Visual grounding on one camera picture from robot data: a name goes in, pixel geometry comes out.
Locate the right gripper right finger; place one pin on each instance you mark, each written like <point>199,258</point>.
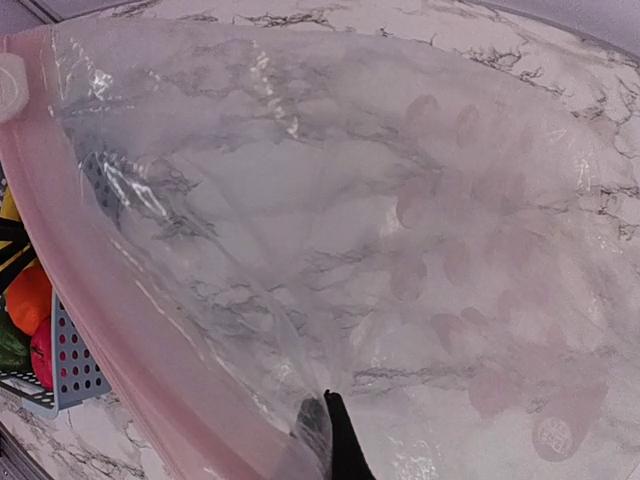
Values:
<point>348,461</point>

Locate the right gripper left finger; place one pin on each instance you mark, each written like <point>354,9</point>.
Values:
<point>312,430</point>

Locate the clear zip top bag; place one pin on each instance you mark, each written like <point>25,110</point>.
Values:
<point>239,218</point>

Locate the blue-grey perforated plastic basket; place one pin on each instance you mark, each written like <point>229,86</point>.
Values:
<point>76,376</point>

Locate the red toy apple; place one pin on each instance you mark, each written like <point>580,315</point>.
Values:
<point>41,355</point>

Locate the orange toy fruit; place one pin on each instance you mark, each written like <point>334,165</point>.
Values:
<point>28,299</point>

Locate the green toy pepper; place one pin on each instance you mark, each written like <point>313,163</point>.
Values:
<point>15,353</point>

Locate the yellow toy banana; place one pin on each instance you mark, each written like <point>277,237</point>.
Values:
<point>17,252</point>

